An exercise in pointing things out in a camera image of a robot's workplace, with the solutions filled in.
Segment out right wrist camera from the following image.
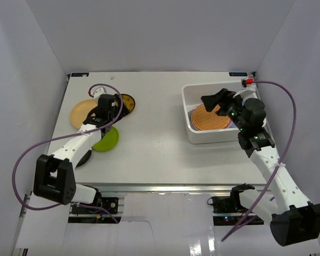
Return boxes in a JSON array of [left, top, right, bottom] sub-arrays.
[[233, 78, 257, 99]]

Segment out black glossy round plate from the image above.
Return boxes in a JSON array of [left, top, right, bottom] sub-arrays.
[[76, 149, 92, 167]]

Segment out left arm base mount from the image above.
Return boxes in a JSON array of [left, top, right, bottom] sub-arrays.
[[68, 197, 121, 224]]

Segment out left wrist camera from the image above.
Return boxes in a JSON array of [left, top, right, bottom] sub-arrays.
[[88, 85, 107, 101]]

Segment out woven bamboo round plate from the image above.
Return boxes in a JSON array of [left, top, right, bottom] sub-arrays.
[[190, 104, 230, 131]]

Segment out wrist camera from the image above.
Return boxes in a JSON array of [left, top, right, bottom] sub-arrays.
[[233, 78, 257, 99], [88, 85, 107, 101]]

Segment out yellow patterned dark plate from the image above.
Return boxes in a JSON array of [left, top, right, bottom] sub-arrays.
[[122, 94, 136, 116]]

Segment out aluminium table frame rail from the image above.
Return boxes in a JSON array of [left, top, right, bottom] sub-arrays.
[[77, 182, 270, 194]]

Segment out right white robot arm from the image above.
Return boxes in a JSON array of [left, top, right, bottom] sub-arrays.
[[201, 89, 320, 246]]

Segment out white plastic bin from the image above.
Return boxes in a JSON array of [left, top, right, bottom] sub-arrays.
[[181, 81, 269, 145]]

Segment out orange round plate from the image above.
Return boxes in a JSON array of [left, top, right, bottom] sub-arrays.
[[70, 99, 97, 129]]

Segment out pink round plate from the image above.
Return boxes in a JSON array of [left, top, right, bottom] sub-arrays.
[[227, 119, 233, 128]]

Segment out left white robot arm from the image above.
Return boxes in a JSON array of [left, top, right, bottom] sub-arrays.
[[33, 93, 122, 213]]

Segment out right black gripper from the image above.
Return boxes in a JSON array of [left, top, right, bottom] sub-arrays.
[[201, 89, 247, 132]]

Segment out lime green round plate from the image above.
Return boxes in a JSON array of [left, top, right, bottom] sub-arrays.
[[92, 126, 119, 152]]

